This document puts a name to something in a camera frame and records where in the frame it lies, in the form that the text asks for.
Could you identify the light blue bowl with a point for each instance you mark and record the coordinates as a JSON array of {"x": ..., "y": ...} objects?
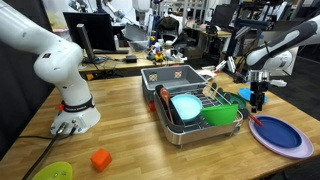
[{"x": 188, "y": 106}]

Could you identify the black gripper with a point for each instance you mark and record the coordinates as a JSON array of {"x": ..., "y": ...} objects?
[{"x": 259, "y": 83}]

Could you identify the dark blue plate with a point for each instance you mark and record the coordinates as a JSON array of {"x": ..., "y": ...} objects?
[{"x": 277, "y": 132}]

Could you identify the green plastic bowl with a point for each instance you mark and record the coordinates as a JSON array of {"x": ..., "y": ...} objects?
[{"x": 220, "y": 115}]

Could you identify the grey dish rack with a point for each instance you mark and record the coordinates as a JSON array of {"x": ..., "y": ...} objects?
[{"x": 178, "y": 132}]

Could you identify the black computer monitor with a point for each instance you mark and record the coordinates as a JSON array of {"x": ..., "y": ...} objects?
[{"x": 91, "y": 31}]

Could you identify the lime green small bowl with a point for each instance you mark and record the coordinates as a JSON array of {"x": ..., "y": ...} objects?
[{"x": 56, "y": 171}]

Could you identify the dark green plate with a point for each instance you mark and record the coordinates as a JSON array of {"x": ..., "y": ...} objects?
[{"x": 234, "y": 98}]

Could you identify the red handled knife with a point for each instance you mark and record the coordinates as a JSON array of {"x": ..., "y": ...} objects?
[{"x": 255, "y": 120}]

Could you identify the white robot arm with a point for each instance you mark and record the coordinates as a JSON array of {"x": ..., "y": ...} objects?
[{"x": 57, "y": 63}]

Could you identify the grey plastic bin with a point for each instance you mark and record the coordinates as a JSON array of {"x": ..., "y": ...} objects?
[{"x": 169, "y": 77}]

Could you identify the orange cube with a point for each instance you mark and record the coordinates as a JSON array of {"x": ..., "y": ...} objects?
[{"x": 101, "y": 159}]

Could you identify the lavender plate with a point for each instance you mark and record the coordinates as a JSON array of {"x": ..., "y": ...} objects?
[{"x": 305, "y": 150}]

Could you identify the light blue plate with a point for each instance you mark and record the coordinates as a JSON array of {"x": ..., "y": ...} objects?
[{"x": 245, "y": 93}]

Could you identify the camera stand with clamp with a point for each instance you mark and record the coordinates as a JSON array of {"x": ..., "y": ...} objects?
[{"x": 236, "y": 42}]

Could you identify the wooden spoon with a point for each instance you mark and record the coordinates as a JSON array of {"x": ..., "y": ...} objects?
[{"x": 165, "y": 95}]

